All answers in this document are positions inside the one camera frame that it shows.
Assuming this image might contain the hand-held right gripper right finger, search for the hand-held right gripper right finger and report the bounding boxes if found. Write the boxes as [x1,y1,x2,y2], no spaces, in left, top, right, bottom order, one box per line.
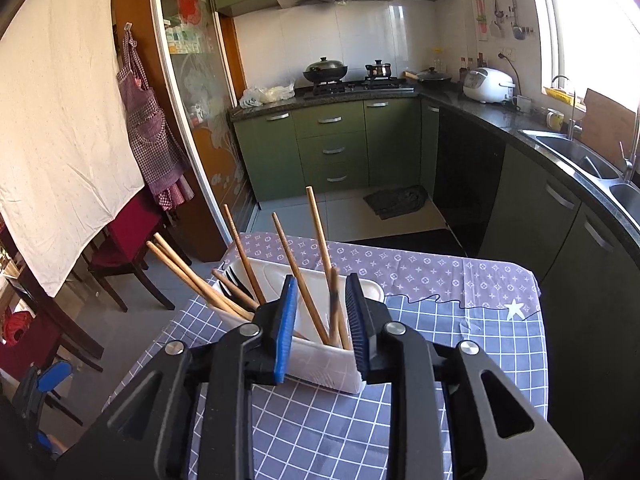
[344,272,551,480]

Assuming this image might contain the dark brown chopstick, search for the dark brown chopstick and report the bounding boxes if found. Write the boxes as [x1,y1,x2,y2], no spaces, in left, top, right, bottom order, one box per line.
[327,267,347,348]
[212,269,260,310]

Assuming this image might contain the dark green door cabinet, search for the dark green door cabinet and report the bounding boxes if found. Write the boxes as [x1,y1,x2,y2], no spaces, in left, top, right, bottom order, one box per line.
[420,100,640,411]

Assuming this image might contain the tall chrome faucet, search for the tall chrome faucet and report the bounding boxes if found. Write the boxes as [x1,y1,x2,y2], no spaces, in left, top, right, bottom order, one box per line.
[620,105,640,183]

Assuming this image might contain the wooden cutting board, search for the wooden cutting board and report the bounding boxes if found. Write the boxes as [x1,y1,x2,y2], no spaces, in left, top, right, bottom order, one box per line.
[580,88,640,148]

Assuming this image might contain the blue checked tablecloth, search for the blue checked tablecloth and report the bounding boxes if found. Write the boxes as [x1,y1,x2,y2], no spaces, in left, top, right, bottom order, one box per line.
[102,280,546,480]

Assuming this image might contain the purple checked apron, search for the purple checked apron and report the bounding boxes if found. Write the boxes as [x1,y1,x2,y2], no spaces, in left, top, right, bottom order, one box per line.
[117,22,196,211]

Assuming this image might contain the red cloth bundle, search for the red cloth bundle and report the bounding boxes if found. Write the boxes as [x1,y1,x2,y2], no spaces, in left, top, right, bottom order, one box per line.
[0,310,38,346]

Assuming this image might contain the white plastic bag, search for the white plastic bag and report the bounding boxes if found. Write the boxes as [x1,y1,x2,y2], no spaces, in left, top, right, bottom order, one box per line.
[239,81,296,109]

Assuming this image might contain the white rice cooker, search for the white rice cooker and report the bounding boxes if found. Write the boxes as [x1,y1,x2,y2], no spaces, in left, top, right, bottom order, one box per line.
[462,66,516,104]

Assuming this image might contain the black frying pan with lid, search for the black frying pan with lid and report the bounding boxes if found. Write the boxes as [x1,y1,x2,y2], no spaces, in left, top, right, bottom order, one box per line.
[404,66,452,83]

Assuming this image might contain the black kitchen countertop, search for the black kitchen countertop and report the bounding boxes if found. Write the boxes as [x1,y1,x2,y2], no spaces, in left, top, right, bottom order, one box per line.
[229,85,640,256]

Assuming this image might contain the black wok with lid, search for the black wok with lid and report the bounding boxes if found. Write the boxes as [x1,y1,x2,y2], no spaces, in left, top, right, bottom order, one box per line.
[302,56,349,83]

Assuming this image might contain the floral glass sliding door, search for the floral glass sliding door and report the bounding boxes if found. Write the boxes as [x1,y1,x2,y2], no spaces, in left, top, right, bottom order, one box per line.
[147,0,251,233]

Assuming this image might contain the purple patterned tablecloth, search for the purple patterned tablecloth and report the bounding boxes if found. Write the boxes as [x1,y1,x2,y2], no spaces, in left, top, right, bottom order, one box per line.
[220,231,543,311]

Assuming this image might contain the dark floor mat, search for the dark floor mat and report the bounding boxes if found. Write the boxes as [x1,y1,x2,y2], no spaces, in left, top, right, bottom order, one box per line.
[362,185,430,221]

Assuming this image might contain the white hanging cloth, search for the white hanging cloth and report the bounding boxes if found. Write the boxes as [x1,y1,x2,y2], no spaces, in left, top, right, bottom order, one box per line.
[0,0,147,298]

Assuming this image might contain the red upholstered chair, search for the red upholstered chair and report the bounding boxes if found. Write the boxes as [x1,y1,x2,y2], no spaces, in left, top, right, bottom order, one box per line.
[87,195,176,311]

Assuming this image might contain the dark wooden furniture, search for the dark wooden furniture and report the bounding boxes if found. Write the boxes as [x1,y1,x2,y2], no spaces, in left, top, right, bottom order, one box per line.
[0,220,106,376]

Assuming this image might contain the small chrome faucet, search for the small chrome faucet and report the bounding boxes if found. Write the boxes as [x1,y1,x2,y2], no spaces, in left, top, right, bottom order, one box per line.
[551,75,581,141]

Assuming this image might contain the steel kitchen sink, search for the steel kitchen sink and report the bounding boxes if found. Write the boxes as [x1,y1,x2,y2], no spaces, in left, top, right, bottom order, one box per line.
[517,129,640,211]

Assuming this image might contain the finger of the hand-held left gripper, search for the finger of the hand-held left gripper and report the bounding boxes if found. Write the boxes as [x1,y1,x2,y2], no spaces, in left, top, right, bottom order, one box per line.
[29,419,55,456]
[12,360,76,421]

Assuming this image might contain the yellow cloth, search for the yellow cloth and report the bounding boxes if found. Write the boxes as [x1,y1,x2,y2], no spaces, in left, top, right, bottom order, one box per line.
[544,86,586,106]

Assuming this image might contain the white plastic utensil holder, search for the white plastic utensil holder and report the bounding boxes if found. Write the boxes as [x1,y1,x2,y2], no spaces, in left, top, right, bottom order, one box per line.
[216,259,386,395]

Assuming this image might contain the black gas stove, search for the black gas stove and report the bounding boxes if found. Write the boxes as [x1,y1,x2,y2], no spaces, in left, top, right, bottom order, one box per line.
[300,76,416,96]

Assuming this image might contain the kitchen window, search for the kitchen window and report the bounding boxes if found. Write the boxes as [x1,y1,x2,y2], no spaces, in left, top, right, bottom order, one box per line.
[525,0,640,111]

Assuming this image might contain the hanging kitchen utensils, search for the hanging kitchen utensils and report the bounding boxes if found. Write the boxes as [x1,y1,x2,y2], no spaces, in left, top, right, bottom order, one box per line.
[475,0,533,43]

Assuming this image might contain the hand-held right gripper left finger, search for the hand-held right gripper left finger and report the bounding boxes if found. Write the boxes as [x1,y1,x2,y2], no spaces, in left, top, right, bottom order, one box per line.
[102,274,299,480]

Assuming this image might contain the green drawer cabinet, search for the green drawer cabinet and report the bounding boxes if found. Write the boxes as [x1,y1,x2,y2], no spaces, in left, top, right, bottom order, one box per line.
[232,95,441,203]

